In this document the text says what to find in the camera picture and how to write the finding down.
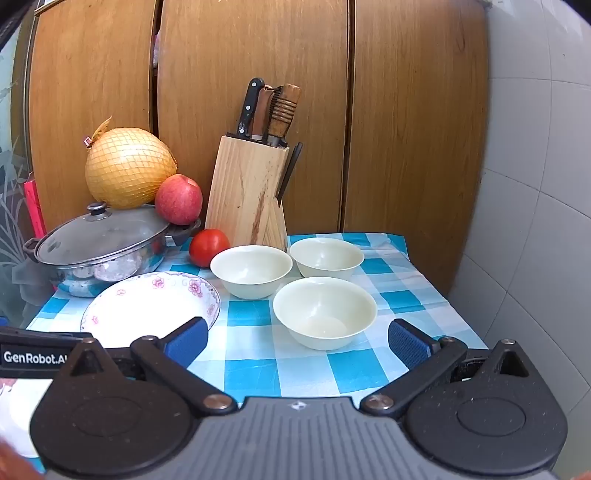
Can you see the red tomato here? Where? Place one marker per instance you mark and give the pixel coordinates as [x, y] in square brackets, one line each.
[208, 247]

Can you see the cream bowl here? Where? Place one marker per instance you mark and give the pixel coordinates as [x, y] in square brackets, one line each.
[251, 272]
[324, 311]
[326, 256]

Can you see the steel pot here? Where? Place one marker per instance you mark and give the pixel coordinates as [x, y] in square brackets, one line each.
[138, 267]

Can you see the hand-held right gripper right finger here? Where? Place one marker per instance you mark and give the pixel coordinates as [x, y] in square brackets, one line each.
[408, 344]

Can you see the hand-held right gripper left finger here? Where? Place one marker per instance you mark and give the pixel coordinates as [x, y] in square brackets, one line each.
[187, 342]

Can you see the frosted glass door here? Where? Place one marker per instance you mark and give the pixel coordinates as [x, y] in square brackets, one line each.
[11, 184]

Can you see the red board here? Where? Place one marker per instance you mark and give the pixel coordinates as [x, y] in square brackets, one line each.
[34, 203]

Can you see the wooden knife block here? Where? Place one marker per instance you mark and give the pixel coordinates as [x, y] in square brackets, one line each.
[244, 194]

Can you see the pomelo in yellow net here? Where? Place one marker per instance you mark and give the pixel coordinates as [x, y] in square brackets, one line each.
[127, 166]

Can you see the red apple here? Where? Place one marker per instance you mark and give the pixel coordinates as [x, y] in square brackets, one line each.
[179, 199]

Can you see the blue white checkered tablecloth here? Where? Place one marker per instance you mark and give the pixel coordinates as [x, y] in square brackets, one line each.
[249, 341]

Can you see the pink floral deep plate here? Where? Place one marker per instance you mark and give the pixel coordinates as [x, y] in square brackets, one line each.
[138, 309]

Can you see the red flower white plate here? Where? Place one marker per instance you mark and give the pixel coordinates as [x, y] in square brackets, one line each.
[23, 415]

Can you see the grey pot lid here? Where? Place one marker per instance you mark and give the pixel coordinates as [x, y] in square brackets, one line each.
[101, 235]

